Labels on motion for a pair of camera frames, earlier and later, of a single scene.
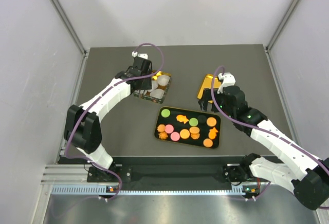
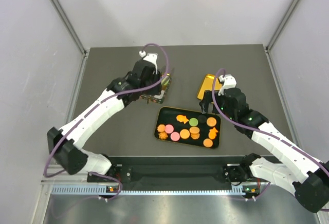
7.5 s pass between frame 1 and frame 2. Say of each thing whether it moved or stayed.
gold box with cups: stayed
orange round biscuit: stayed
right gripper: stayed
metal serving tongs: moved
